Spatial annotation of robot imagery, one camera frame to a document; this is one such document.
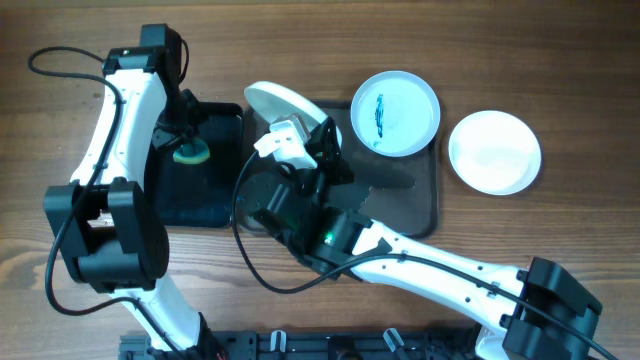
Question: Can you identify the white plate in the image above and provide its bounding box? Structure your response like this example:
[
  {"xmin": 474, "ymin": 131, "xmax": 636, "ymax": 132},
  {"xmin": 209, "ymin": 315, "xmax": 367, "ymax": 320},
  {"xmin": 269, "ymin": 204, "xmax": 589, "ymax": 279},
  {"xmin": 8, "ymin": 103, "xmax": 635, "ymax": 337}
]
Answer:
[
  {"xmin": 448, "ymin": 110, "xmax": 542, "ymax": 196},
  {"xmin": 244, "ymin": 81, "xmax": 342, "ymax": 147}
]

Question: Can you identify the right black cable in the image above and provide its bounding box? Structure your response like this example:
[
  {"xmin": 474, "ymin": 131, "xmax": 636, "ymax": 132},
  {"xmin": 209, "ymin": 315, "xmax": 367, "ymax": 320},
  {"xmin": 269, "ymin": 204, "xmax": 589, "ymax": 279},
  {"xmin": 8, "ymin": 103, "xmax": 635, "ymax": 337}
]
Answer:
[{"xmin": 230, "ymin": 149, "xmax": 621, "ymax": 360}]

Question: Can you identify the left black cable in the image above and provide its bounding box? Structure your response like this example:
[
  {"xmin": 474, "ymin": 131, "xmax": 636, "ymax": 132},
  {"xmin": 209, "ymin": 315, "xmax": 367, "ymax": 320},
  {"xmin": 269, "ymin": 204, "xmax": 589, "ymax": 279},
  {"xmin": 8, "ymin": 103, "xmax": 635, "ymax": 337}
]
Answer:
[{"xmin": 27, "ymin": 46, "xmax": 186, "ymax": 359}]

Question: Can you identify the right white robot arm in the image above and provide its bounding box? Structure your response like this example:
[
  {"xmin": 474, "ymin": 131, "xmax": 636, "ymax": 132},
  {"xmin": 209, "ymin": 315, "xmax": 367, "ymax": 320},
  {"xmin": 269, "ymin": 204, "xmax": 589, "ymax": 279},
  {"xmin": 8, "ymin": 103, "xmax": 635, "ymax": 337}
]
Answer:
[{"xmin": 240, "ymin": 119, "xmax": 612, "ymax": 359}]

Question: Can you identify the black cable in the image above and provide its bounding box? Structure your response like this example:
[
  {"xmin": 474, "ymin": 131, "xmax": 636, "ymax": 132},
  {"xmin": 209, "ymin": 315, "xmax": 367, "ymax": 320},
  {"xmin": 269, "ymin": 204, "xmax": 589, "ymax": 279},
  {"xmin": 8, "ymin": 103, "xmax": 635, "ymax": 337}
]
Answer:
[
  {"xmin": 230, "ymin": 149, "xmax": 621, "ymax": 360},
  {"xmin": 27, "ymin": 46, "xmax": 186, "ymax": 359}
]

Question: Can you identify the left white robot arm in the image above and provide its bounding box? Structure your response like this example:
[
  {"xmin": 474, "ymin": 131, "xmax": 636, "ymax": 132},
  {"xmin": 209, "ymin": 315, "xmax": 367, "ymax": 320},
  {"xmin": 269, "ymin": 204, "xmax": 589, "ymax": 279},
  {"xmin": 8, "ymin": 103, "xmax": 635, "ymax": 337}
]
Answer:
[{"xmin": 44, "ymin": 24, "xmax": 227, "ymax": 359}]

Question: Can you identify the green yellow sponge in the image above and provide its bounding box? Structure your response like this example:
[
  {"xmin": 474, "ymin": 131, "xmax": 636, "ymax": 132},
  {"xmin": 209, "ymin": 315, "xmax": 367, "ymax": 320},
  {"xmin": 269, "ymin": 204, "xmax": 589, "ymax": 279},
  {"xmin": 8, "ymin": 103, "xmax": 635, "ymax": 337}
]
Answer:
[{"xmin": 173, "ymin": 138, "xmax": 210, "ymax": 165}]

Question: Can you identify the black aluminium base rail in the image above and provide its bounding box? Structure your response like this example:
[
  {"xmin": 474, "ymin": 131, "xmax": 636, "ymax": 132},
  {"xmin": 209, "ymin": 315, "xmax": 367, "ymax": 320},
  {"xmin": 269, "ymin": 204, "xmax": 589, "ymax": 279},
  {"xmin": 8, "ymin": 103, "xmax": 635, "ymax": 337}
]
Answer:
[{"xmin": 118, "ymin": 327, "xmax": 564, "ymax": 360}]

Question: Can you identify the black water basin tray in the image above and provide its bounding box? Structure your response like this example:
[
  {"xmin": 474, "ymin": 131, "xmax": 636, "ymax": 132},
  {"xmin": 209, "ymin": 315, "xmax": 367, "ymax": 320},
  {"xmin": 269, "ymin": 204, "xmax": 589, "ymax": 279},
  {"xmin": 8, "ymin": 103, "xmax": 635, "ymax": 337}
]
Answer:
[{"xmin": 144, "ymin": 102, "xmax": 244, "ymax": 228}]

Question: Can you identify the pale blue plate top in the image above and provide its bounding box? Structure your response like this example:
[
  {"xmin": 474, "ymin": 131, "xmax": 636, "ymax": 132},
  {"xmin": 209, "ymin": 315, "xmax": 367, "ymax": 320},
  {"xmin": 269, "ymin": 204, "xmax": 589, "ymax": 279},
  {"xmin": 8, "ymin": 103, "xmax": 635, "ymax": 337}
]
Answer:
[{"xmin": 350, "ymin": 70, "xmax": 441, "ymax": 158}]

